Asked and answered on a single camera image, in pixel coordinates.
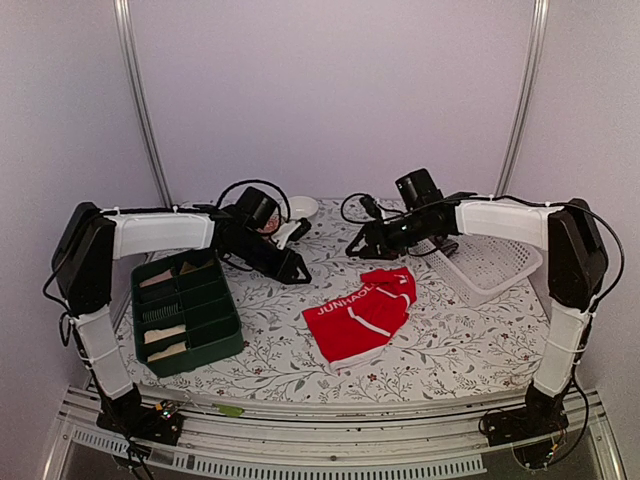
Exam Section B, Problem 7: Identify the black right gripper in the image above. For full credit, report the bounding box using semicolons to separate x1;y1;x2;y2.
346;209;434;261

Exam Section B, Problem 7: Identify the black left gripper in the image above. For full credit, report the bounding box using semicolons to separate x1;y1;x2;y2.
230;228;313;285

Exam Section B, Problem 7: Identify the red garment with white print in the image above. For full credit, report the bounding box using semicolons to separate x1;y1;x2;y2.
302;267;417;371

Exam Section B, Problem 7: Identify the khaki tan underwear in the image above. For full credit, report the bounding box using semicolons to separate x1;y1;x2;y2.
179;261;201;275

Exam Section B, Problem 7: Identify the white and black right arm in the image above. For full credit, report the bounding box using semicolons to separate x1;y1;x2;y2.
346;192;611;446

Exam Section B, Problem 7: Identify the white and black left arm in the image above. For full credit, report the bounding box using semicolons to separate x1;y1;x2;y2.
50;189;312;445

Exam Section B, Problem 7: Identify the beige rolled underwear top slot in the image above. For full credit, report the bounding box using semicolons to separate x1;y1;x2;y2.
139;269;173;288

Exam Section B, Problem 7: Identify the grey striped rolled underwear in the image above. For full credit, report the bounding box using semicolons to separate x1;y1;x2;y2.
142;303;180;323

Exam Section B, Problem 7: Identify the cream rolled underwear front slot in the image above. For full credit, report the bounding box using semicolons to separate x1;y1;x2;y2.
147;342;187;362

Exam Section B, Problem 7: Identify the cream rolled underwear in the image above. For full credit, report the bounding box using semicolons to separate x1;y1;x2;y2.
144;324;186;344

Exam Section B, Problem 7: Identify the grey striped garment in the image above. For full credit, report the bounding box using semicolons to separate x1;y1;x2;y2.
434;239;459;257

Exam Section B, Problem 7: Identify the pink patterned small bowl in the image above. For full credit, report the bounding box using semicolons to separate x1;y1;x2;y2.
263;213;281;235

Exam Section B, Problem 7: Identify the white ceramic bowl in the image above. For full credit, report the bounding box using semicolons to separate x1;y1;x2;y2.
288;196;319;220

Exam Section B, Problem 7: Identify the white plastic laundry basket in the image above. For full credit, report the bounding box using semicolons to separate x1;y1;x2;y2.
426;235;543;307

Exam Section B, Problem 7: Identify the dark green divided organizer tray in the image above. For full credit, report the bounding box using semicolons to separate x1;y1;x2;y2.
131;249;244;378

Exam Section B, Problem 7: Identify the floral patterned table mat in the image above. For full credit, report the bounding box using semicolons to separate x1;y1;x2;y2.
117;199;549;403

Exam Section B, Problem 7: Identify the green tape scrap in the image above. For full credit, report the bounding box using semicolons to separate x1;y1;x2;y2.
213;403;245;418

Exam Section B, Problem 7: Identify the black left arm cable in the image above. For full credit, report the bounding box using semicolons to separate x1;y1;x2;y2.
217;179;292;226

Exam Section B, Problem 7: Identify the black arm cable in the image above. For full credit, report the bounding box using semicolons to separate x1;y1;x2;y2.
217;179;292;226
341;192;391;226

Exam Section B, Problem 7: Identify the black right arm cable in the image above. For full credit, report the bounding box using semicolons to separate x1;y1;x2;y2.
341;192;391;226

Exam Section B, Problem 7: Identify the aluminium front rail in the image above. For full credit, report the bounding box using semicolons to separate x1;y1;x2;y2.
42;384;629;480

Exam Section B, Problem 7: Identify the right aluminium frame post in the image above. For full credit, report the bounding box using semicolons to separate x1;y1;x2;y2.
494;0;550;196

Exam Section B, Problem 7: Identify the aluminium frame post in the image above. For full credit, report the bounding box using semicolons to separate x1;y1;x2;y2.
113;0;173;207
494;0;550;196

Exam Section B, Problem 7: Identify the left aluminium frame post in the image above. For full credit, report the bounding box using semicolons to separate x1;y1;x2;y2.
113;0;173;207

